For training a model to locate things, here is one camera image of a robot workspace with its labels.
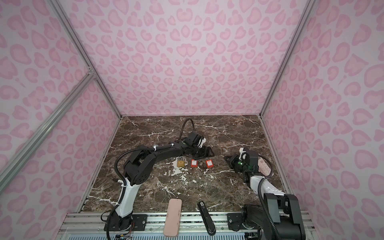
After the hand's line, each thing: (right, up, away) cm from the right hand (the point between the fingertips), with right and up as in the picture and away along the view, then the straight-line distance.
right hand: (224, 156), depth 85 cm
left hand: (-6, 0, +6) cm, 8 cm away
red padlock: (-17, -6, +7) cm, 20 cm away
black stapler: (-10, -27, -15) cm, 33 cm away
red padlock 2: (-8, -6, +7) cm, 12 cm away
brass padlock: (-26, -5, +9) cm, 28 cm away
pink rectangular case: (-28, -29, -12) cm, 42 cm away
